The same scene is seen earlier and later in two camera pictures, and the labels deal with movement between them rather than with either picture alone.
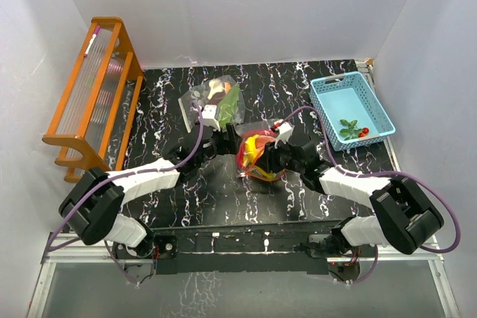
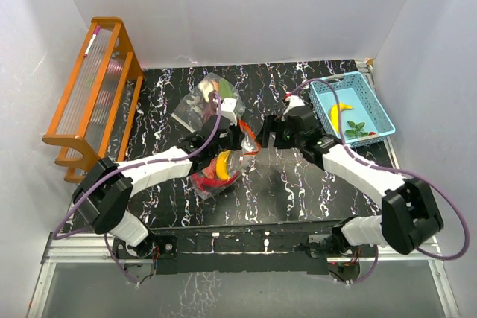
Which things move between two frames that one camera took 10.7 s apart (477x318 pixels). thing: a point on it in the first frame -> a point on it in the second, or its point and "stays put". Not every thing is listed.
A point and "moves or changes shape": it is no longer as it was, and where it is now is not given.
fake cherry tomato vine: x=352 y=132 moves or changes shape
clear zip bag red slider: x=250 y=146 -> x=226 y=167
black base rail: x=293 y=248 stays put
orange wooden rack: x=97 y=109 stays put
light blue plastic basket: x=352 y=115 stays put
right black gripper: x=267 y=160 -> x=273 y=123
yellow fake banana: x=250 y=150 -> x=334 y=114
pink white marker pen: x=95 y=32 stays put
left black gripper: x=230 y=145 stays put
